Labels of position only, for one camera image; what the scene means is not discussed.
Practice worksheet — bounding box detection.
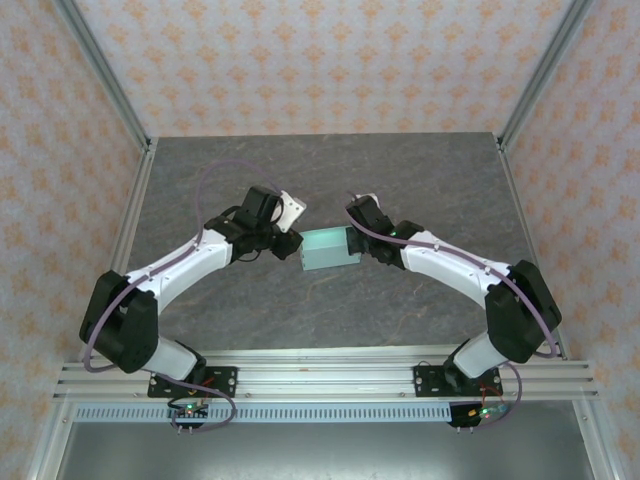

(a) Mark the teal paper box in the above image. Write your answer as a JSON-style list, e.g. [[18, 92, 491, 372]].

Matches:
[[298, 225, 364, 273]]

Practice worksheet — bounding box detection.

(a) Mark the grey metal shelf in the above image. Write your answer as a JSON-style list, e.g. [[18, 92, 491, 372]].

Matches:
[[54, 419, 596, 480]]

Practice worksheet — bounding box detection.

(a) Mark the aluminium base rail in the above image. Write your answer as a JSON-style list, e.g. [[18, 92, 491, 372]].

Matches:
[[52, 342, 601, 402]]

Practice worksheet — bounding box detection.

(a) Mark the perforated grey cable duct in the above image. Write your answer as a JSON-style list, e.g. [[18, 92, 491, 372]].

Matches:
[[74, 403, 454, 424]]

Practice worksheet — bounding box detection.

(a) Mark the aluminium frame post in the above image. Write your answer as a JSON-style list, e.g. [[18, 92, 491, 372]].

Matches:
[[497, 0, 596, 151], [52, 0, 154, 151]]

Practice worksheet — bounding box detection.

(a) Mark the aluminium frame leg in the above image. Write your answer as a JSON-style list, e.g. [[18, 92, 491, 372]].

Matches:
[[27, 399, 76, 480], [574, 394, 619, 480]]

